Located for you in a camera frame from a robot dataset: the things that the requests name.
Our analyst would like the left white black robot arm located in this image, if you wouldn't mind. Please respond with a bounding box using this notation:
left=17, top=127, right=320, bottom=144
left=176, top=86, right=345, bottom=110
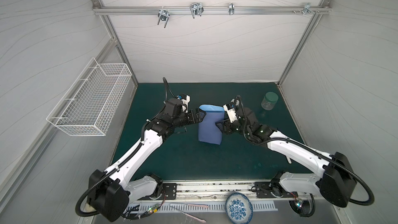
left=75, top=94, right=206, bottom=222

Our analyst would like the metal hook clamp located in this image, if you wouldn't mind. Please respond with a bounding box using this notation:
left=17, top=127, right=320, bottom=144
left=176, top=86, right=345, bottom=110
left=157, top=9, right=170, bottom=28
left=189, top=2, right=204, bottom=18

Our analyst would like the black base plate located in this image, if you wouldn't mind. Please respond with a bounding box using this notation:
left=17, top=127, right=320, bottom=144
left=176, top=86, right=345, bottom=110
left=140, top=183, right=177, bottom=200
left=250, top=181, right=282, bottom=199

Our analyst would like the right metal bracket clamp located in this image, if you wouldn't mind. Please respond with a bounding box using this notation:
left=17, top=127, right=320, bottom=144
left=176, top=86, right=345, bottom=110
left=292, top=3, right=320, bottom=16

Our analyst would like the light blue wrapping paper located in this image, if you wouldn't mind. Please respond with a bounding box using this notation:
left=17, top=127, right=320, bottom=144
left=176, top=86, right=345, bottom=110
left=198, top=105, right=225, bottom=145

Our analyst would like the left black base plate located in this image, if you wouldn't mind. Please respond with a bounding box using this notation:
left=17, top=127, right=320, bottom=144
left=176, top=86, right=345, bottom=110
left=140, top=183, right=177, bottom=200

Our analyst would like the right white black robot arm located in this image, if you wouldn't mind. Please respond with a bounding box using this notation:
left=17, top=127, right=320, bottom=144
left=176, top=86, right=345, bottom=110
left=216, top=95, right=375, bottom=207

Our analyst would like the aluminium top cross rail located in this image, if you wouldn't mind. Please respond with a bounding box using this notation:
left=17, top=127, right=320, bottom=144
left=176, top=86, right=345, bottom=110
left=93, top=5, right=332, bottom=16

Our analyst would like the green lid clear jar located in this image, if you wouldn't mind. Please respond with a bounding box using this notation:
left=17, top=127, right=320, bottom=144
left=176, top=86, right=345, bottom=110
left=261, top=92, right=279, bottom=111

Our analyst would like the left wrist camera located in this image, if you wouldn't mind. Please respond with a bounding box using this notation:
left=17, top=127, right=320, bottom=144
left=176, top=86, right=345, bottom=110
left=176, top=94, right=190, bottom=113

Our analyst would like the green table mat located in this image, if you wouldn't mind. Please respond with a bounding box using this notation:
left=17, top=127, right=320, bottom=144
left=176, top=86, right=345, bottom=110
left=114, top=83, right=308, bottom=180

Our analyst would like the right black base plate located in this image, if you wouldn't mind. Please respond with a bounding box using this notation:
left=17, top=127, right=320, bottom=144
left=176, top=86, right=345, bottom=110
left=250, top=181, right=282, bottom=199

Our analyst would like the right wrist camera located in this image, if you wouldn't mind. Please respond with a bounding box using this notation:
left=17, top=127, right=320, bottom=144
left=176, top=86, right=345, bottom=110
left=223, top=102, right=238, bottom=123

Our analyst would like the middle metal hook clamp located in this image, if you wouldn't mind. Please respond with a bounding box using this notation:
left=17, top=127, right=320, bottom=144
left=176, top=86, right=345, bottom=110
left=189, top=2, right=204, bottom=18

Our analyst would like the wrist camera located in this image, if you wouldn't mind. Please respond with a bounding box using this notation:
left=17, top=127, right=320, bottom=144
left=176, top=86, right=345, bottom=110
left=176, top=94, right=190, bottom=113
left=223, top=102, right=238, bottom=123

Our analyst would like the small metal ring clamp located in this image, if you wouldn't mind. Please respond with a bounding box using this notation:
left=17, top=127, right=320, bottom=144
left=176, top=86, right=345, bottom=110
left=229, top=3, right=235, bottom=16

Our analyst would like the left metal hook clamp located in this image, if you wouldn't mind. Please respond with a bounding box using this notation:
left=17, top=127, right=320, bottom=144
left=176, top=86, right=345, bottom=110
left=157, top=9, right=170, bottom=28

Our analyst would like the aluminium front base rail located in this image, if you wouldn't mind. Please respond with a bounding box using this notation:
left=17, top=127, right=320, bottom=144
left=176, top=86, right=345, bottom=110
left=88, top=178, right=342, bottom=202

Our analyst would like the white wire basket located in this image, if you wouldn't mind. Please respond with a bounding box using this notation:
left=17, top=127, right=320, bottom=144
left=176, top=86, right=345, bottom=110
left=46, top=58, right=132, bottom=136

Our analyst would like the blue white patterned plate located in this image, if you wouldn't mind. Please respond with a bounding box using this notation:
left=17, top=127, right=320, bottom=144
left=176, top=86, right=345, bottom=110
left=225, top=192, right=254, bottom=224

